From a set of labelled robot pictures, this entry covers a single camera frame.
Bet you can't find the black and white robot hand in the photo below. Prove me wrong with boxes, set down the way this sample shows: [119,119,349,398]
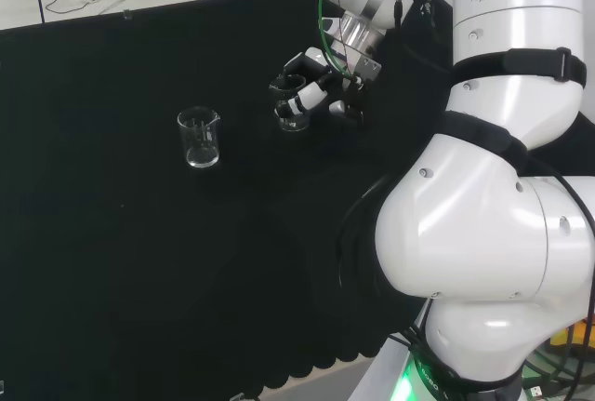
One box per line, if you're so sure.
[275,47,373,130]

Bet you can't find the small clear glass beaker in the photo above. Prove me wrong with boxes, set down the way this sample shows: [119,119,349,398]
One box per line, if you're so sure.
[268,74,312,133]

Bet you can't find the large clear glass beaker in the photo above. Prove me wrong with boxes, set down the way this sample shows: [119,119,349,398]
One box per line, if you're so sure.
[176,106,221,169]

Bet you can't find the black bench cloth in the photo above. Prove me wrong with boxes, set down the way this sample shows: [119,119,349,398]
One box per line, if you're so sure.
[0,0,455,401]

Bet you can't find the yellow stop button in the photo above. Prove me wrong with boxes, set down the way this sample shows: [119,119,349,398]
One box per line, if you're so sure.
[549,315,595,352]

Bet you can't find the green cable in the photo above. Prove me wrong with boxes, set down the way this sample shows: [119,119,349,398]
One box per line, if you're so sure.
[317,0,360,79]

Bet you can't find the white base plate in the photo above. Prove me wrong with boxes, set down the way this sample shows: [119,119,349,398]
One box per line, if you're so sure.
[344,339,422,401]

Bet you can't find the black floor cables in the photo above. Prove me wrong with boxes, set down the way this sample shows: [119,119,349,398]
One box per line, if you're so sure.
[522,307,595,401]

